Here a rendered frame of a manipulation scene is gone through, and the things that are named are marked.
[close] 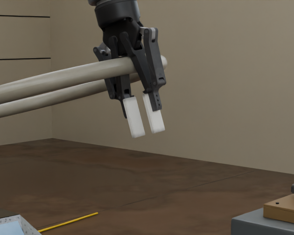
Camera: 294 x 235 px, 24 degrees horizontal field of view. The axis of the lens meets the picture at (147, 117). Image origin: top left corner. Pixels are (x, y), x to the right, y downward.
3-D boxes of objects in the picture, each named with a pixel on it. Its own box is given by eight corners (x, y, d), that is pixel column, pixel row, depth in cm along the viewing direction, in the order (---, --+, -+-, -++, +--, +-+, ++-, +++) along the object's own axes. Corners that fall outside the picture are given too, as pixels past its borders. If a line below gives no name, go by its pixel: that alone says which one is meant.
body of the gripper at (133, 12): (146, -7, 117) (159, 45, 117) (111, 8, 123) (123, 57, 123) (118, -6, 111) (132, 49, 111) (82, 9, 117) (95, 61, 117)
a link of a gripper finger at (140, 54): (131, 33, 118) (137, 30, 117) (157, 92, 117) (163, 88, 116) (117, 35, 115) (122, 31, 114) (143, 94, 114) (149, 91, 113)
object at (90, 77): (-142, 145, 120) (-146, 128, 120) (17, 116, 164) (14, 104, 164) (94, 74, 99) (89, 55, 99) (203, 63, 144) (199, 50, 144)
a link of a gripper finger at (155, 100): (150, 81, 116) (163, 77, 114) (157, 110, 116) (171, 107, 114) (144, 82, 115) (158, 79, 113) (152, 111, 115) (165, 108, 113)
